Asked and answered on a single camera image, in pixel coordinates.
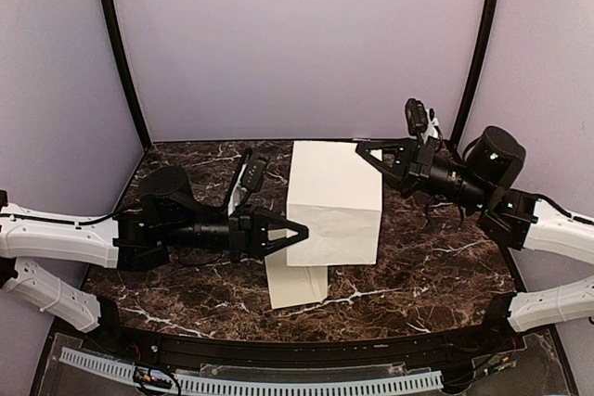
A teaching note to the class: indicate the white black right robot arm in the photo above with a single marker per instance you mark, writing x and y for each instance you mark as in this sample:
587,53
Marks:
512,218

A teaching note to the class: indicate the white slotted cable duct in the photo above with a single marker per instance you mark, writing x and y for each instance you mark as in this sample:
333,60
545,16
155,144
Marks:
219,380

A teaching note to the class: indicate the black frame post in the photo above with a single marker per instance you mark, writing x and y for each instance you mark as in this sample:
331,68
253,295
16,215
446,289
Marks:
474,74
124,72

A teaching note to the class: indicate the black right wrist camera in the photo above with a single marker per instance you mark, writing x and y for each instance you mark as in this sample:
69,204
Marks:
422,123

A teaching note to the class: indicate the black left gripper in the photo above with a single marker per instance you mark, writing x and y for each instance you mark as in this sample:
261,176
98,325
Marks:
249,233

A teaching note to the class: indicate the black left frame post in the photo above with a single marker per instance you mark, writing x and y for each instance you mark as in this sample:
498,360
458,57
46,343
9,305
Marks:
124,72

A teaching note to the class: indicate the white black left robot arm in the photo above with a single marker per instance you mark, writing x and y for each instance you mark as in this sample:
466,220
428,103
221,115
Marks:
137,239

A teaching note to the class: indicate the black right frame post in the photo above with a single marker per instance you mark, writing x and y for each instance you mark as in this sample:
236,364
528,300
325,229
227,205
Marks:
474,74

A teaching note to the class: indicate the white spare paper sheet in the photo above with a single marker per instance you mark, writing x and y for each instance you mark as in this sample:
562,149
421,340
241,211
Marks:
338,196

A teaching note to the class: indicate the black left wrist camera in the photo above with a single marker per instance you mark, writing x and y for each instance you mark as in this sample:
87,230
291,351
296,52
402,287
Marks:
247,179

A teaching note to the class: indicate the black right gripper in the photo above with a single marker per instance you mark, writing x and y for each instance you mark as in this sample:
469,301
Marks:
410,159

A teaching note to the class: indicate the black front table rail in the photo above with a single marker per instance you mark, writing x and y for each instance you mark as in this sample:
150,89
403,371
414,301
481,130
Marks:
450,348

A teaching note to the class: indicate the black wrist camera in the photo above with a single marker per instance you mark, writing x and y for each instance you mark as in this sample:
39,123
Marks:
422,123
247,179

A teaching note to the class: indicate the beige paper envelope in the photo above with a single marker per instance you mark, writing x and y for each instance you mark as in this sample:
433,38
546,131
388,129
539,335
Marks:
290,286

